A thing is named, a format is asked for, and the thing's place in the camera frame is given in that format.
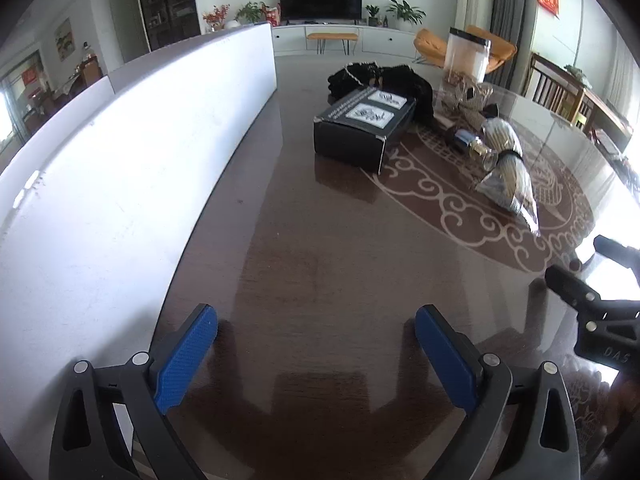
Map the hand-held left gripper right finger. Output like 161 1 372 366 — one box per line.
415 304 582 480

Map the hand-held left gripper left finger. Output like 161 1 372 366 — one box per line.
48 303 219 480

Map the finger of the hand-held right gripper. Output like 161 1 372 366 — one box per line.
544 264 640 320
593 234 640 277

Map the silver striped bundle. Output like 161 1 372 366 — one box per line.
472 116 542 237

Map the gold cosmetic tube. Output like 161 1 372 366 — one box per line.
442 127 499 170

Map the white storage box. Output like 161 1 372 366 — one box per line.
0 22 278 480

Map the black box with white labels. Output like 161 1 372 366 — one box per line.
313 87 417 174

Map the black fluffy cloth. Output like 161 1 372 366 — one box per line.
379 65 436 123

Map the wooden side table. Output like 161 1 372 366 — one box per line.
582 90 636 156

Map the wooden slatted chair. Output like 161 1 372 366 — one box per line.
522 52 586 121

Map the white sheer curtain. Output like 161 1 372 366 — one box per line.
580 0 640 126

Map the patterned clear packet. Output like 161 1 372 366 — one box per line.
434 72 496 115

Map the clear container with black rim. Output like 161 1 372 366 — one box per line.
442 27 493 83

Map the grey curtain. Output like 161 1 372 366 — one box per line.
490 0 538 91

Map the orange lounge chair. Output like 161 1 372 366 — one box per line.
413 25 517 73

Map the wooden dining chair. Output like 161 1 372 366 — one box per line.
75 55 104 86

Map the white television cabinet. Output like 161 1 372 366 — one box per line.
270 22 436 58

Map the large green potted plant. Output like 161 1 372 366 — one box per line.
385 0 427 31

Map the orange topped bench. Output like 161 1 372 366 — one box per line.
306 32 360 56

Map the red flower arrangement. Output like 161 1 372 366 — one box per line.
202 5 231 31

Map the bushy green potted plant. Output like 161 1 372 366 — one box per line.
236 1 266 25

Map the dark display cabinet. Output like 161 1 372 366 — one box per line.
134 0 201 52

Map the black television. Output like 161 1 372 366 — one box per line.
278 0 363 25

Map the framed wall picture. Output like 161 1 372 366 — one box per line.
54 17 76 61

